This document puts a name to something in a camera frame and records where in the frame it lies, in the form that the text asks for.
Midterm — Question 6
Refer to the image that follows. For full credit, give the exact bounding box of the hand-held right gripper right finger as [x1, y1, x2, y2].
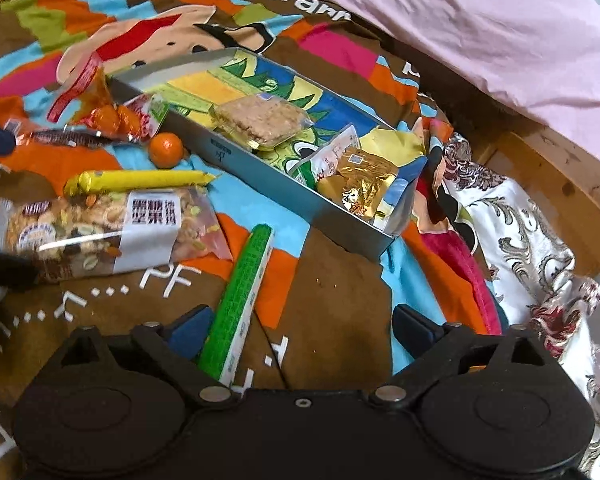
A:
[370, 304, 563, 406]

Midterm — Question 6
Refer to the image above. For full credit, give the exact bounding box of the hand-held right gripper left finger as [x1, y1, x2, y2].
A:
[42, 305, 238, 407]

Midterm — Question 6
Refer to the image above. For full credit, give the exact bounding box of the green stick packet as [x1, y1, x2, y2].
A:
[198, 225, 273, 386]

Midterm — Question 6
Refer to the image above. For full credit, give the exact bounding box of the clear packet with dark snack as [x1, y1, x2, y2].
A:
[5, 120, 112, 150]

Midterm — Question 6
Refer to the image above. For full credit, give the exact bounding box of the mixed nuts packet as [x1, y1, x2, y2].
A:
[0, 185, 233, 281]

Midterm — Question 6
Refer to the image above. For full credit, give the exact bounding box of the orange candy bag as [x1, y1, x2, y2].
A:
[47, 52, 153, 141]

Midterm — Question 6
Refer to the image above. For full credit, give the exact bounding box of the yellow stick packet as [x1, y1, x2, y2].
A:
[63, 169, 216, 198]

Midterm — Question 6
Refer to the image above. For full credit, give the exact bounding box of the gold foil packet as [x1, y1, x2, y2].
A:
[337, 147, 398, 218]

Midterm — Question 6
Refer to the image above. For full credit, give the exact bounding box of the grey tray with colourful print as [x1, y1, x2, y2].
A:
[107, 49, 428, 261]

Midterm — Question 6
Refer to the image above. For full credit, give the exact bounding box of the clear cracker packet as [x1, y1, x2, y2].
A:
[212, 95, 313, 151]

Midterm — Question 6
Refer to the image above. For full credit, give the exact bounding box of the brown printed blanket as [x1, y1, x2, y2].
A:
[0, 0, 506, 466]

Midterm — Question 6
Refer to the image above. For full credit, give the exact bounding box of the white floral quilt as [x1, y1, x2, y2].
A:
[420, 135, 600, 480]

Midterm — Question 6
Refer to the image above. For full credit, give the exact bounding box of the small red and white packet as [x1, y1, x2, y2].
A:
[127, 92, 170, 138]

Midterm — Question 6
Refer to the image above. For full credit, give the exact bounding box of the mandarin orange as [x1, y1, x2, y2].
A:
[148, 132, 185, 167]

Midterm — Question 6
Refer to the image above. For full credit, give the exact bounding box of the pink sheet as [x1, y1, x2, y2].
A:
[135, 0, 600, 133]

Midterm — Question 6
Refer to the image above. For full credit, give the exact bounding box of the wooden bed frame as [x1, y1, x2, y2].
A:
[480, 125, 600, 281]

